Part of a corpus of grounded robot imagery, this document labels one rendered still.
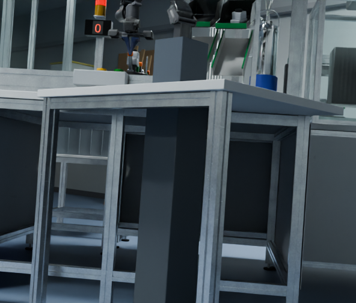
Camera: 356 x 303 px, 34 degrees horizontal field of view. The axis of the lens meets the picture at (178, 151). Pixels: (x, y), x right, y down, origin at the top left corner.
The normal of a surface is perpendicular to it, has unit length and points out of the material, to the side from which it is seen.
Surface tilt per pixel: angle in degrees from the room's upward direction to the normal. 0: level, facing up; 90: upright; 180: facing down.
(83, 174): 90
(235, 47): 45
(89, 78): 90
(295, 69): 90
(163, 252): 90
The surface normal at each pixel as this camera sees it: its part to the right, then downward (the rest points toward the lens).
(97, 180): -0.68, -0.06
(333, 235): -0.09, -0.02
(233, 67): -0.14, -0.73
